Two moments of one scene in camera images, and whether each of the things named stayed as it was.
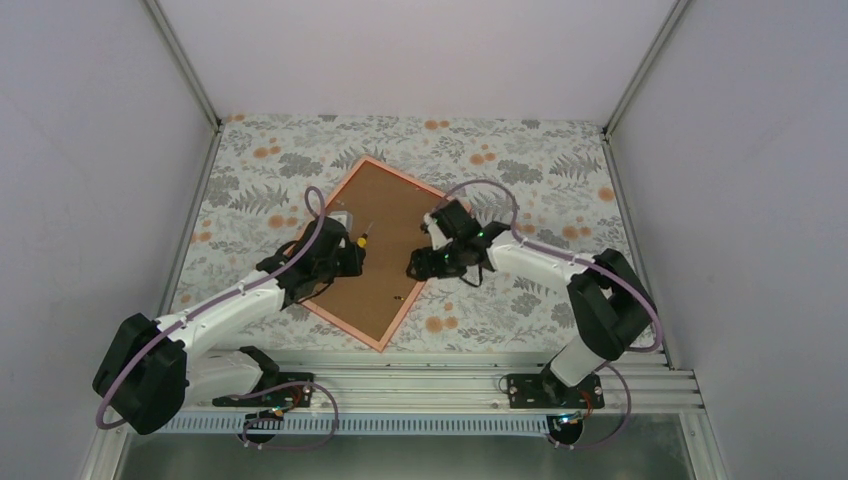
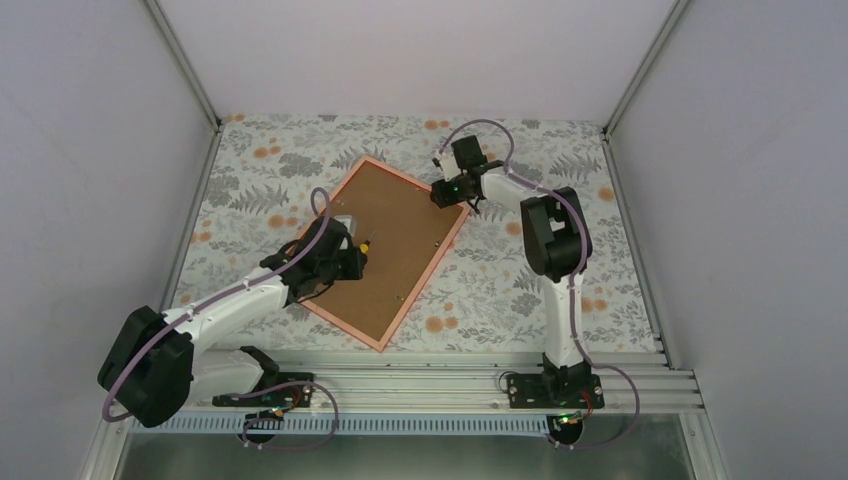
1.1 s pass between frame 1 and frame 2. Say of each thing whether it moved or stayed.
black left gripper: stayed
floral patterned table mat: stayed
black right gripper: moved
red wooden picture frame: stayed
